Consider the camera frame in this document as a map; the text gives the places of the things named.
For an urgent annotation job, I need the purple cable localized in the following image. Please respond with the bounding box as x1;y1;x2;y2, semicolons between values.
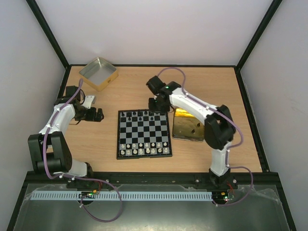
157;67;253;207
42;78;123;222

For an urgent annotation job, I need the grey slotted cable duct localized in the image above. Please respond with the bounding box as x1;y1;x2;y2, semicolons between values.
30;191;212;201

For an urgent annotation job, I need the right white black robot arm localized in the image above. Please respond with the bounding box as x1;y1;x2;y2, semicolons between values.
146;76;235;189

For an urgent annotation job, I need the gold tin lid tray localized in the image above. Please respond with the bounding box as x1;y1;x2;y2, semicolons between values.
172;108;205;142

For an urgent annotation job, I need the black aluminium frame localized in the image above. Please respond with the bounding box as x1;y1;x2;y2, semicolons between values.
4;0;298;231

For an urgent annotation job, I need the gold square tin box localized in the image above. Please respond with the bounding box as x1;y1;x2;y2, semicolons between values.
79;57;118;91

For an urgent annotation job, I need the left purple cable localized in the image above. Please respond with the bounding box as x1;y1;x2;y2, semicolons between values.
42;78;123;222

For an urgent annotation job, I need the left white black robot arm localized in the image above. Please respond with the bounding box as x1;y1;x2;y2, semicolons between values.
27;86;104;180

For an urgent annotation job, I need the black magnetic chess board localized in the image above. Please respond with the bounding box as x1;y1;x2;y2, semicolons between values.
116;109;172;160

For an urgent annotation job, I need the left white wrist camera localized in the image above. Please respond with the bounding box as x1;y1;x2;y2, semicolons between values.
81;95;96;109

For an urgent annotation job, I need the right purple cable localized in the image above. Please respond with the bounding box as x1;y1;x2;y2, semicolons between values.
157;67;253;207

